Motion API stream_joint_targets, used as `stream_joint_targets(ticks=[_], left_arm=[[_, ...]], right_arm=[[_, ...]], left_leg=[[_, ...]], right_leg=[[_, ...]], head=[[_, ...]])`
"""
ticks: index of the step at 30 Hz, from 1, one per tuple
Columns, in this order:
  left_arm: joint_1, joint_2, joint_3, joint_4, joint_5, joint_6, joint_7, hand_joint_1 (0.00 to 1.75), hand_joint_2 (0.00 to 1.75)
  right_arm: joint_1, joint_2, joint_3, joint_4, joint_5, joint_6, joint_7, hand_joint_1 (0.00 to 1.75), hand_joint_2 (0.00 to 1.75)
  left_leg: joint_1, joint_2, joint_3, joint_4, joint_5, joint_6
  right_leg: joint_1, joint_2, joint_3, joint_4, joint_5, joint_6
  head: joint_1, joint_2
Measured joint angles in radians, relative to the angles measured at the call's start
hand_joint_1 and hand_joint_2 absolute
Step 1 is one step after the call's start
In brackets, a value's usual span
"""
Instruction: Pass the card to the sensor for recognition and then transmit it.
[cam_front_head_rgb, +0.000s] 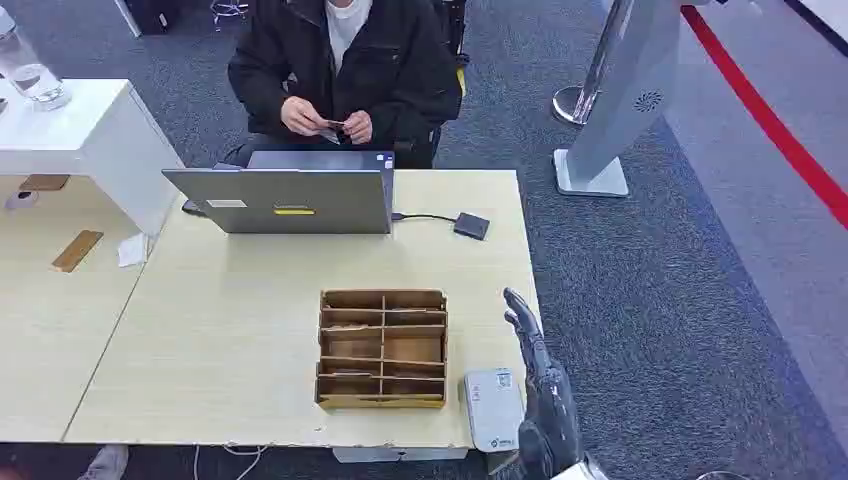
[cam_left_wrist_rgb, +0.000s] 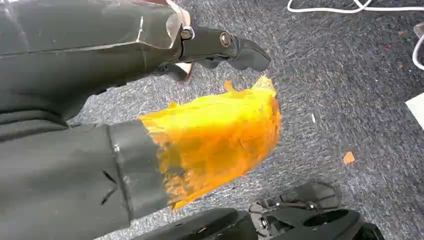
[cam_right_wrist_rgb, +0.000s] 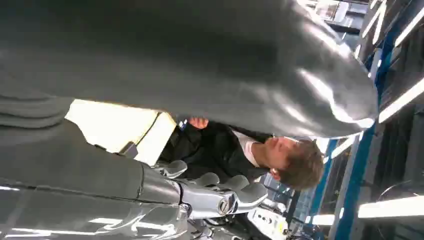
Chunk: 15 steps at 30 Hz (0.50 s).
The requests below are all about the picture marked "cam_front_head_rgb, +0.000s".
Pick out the wooden compartment card box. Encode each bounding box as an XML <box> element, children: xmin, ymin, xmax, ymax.
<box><xmin>314</xmin><ymin>288</ymin><xmax>450</xmax><ymax>410</ymax></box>

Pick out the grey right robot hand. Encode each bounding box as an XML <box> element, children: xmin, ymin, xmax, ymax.
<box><xmin>502</xmin><ymin>287</ymin><xmax>585</xmax><ymax>480</ymax></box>

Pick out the black laptop cable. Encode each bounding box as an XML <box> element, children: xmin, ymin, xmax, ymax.
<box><xmin>391</xmin><ymin>211</ymin><xmax>458</xmax><ymax>224</ymax></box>

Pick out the clear water bottle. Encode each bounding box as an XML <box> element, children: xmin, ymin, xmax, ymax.
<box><xmin>0</xmin><ymin>6</ymin><xmax>73</xmax><ymax>113</ymax></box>

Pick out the black adapter box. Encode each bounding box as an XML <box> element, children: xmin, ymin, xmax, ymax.
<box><xmin>453</xmin><ymin>211</ymin><xmax>492</xmax><ymax>242</ymax></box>

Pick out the black case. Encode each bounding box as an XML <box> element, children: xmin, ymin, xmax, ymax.
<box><xmin>112</xmin><ymin>0</ymin><xmax>188</xmax><ymax>38</ymax></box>

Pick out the person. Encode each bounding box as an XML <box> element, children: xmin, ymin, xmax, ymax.
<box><xmin>223</xmin><ymin>0</ymin><xmax>465</xmax><ymax>170</ymax></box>

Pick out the white cabinet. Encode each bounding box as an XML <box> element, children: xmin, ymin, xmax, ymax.
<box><xmin>0</xmin><ymin>78</ymin><xmax>186</xmax><ymax>238</ymax></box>

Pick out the white cable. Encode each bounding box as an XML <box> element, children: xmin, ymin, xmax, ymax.
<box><xmin>192</xmin><ymin>444</ymin><xmax>270</xmax><ymax>480</ymax></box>

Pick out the flat brown wooden piece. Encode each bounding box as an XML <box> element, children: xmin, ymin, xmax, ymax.
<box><xmin>18</xmin><ymin>174</ymin><xmax>71</xmax><ymax>193</ymax></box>

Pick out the long wooden block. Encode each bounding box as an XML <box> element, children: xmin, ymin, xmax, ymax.
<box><xmin>51</xmin><ymin>229</ymin><xmax>105</xmax><ymax>274</ymax></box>

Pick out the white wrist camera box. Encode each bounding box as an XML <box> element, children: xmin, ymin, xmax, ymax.
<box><xmin>461</xmin><ymin>368</ymin><xmax>527</xmax><ymax>454</ymax></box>

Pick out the person's left hand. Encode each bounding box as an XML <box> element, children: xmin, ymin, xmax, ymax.
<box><xmin>341</xmin><ymin>110</ymin><xmax>374</xmax><ymax>146</ymax></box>

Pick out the grey laptop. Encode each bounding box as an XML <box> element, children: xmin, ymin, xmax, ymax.
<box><xmin>162</xmin><ymin>150</ymin><xmax>396</xmax><ymax>236</ymax></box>

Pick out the crumpled white paper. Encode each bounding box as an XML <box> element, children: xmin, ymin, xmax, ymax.
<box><xmin>117</xmin><ymin>231</ymin><xmax>151</xmax><ymax>269</ymax></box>

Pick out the silver kiosk stand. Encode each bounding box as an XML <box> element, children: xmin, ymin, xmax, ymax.
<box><xmin>553</xmin><ymin>0</ymin><xmax>685</xmax><ymax>199</ymax></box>

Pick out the person's right hand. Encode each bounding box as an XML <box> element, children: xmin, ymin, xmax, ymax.
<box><xmin>280</xmin><ymin>95</ymin><xmax>331</xmax><ymax>138</ymax></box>

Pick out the black chair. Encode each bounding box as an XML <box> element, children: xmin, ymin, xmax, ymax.
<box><xmin>430</xmin><ymin>0</ymin><xmax>472</xmax><ymax>101</ymax></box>

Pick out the person's hand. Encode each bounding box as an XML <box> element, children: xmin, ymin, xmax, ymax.
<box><xmin>341</xmin><ymin>110</ymin><xmax>374</xmax><ymax>146</ymax></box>
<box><xmin>280</xmin><ymin>95</ymin><xmax>331</xmax><ymax>138</ymax></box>

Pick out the chrome stanchion post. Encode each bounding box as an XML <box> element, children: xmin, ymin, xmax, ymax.
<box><xmin>551</xmin><ymin>0</ymin><xmax>632</xmax><ymax>126</ymax></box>

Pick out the pale shoe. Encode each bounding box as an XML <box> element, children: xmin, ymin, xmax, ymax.
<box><xmin>77</xmin><ymin>445</ymin><xmax>130</xmax><ymax>480</ymax></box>

